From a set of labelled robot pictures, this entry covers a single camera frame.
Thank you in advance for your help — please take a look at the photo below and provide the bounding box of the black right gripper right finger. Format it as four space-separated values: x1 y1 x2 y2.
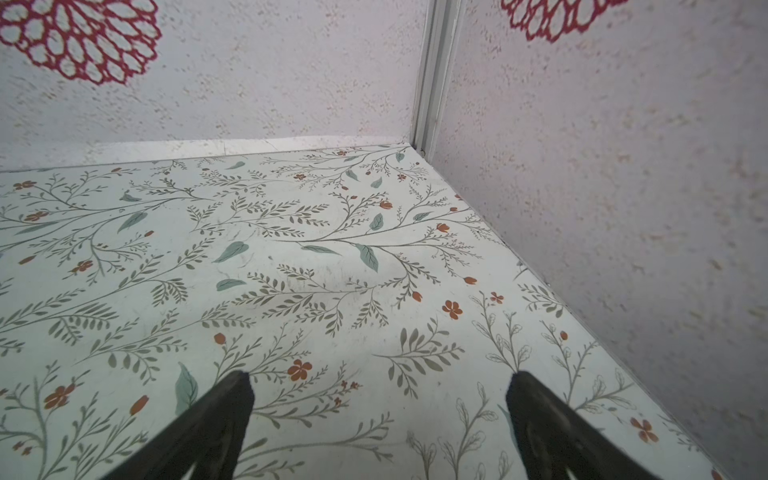
505 371 655 479

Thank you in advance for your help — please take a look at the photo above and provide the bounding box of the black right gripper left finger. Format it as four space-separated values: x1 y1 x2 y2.
106 371 255 480

